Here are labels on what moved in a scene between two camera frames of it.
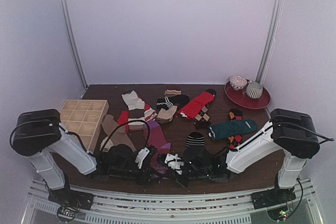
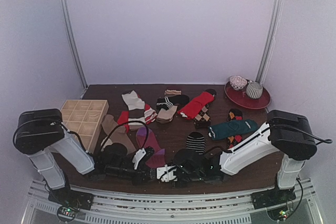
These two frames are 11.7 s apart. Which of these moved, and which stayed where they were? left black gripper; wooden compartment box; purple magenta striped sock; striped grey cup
Moved: purple magenta striped sock
Stayed: striped grey cup; wooden compartment box; left black gripper
